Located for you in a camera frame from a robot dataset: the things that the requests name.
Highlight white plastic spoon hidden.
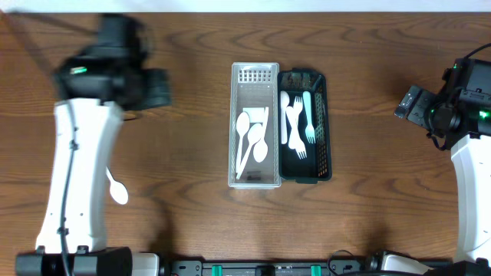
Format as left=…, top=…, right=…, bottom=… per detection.
left=106, top=168, right=129, bottom=205

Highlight white plastic fork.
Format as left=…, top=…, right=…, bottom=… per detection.
left=285, top=107, right=307, bottom=159
left=286, top=97, right=303, bottom=150

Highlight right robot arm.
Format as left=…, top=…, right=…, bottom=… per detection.
left=394, top=56, right=490, bottom=275

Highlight pale green plastic fork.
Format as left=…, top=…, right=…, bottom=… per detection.
left=302, top=91, right=315, bottom=144

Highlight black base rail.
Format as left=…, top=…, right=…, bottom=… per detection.
left=133, top=251, right=491, bottom=276

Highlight clear plastic basket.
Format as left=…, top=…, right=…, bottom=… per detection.
left=228, top=62, right=282, bottom=189

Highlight white plastic knife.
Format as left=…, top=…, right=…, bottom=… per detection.
left=280, top=90, right=290, bottom=145

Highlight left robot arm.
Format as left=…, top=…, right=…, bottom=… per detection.
left=15, top=13, right=172, bottom=275

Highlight black plastic basket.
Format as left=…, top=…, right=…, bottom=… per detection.
left=277, top=68, right=332, bottom=184

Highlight white plastic spoon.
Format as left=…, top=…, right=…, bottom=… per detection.
left=236, top=123, right=262, bottom=179
left=253, top=107, right=269, bottom=163
left=236, top=112, right=250, bottom=173

